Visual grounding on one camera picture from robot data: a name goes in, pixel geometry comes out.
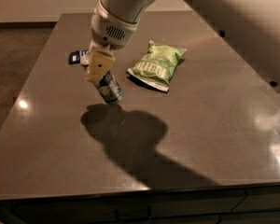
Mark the blue snack wrapper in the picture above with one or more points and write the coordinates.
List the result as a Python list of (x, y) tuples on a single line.
[(75, 56)]

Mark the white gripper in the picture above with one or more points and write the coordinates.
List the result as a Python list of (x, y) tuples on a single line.
[(110, 32)]

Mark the green chip bag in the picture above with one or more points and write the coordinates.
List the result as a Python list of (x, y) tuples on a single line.
[(157, 67)]

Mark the dark cabinet drawers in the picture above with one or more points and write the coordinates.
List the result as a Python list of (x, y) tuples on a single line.
[(260, 205)]

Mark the redbull can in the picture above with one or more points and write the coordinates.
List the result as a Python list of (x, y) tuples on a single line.
[(109, 89)]

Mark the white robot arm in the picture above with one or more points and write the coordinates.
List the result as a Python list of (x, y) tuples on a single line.
[(250, 27)]

